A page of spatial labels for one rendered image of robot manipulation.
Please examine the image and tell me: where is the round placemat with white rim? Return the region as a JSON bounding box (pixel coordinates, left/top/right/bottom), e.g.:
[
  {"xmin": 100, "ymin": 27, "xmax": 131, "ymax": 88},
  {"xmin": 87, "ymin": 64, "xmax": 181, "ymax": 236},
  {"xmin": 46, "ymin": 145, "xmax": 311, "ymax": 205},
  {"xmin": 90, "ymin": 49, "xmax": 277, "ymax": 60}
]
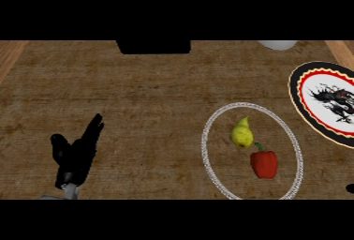
[{"xmin": 200, "ymin": 101, "xmax": 305, "ymax": 201}]

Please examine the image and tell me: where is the white round object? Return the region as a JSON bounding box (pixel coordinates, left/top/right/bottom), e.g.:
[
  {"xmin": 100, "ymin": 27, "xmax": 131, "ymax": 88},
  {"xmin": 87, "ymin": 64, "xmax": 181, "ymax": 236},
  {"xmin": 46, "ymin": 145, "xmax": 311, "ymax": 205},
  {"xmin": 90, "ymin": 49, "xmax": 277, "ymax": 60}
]
[{"xmin": 255, "ymin": 39, "xmax": 299, "ymax": 52}]

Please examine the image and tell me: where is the black box appliance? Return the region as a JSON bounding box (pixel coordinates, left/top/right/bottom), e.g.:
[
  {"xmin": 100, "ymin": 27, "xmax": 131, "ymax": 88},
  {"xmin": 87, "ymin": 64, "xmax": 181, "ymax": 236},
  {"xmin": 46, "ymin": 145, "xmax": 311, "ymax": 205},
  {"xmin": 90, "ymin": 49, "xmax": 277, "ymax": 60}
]
[{"xmin": 115, "ymin": 39, "xmax": 192, "ymax": 55}]

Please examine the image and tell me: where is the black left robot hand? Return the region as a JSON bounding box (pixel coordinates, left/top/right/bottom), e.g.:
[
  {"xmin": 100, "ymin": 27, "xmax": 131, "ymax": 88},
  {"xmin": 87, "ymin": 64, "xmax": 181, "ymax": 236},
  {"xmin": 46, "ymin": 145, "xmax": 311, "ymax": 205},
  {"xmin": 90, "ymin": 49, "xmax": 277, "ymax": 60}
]
[{"xmin": 50, "ymin": 112, "xmax": 105, "ymax": 190}]

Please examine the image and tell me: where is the red bell pepper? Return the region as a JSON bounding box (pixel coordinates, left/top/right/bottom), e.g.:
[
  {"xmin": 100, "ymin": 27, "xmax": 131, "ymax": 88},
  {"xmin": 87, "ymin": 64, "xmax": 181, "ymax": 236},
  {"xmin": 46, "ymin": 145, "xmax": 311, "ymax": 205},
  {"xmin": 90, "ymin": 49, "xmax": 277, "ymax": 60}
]
[{"xmin": 249, "ymin": 142, "xmax": 279, "ymax": 180}]

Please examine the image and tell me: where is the black red dragon plate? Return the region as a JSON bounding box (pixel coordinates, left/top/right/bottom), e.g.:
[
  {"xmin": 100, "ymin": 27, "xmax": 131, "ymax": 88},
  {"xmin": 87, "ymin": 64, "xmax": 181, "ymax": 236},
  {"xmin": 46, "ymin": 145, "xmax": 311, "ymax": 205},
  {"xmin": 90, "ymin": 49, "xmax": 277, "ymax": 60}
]
[{"xmin": 287, "ymin": 61, "xmax": 354, "ymax": 149}]

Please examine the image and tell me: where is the yellow pear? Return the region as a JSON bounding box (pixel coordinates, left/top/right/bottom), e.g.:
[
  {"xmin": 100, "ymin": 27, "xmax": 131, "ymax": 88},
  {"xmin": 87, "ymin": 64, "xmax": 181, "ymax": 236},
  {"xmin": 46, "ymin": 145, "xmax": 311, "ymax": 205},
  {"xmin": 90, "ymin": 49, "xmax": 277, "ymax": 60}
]
[{"xmin": 230, "ymin": 115, "xmax": 255, "ymax": 149}]

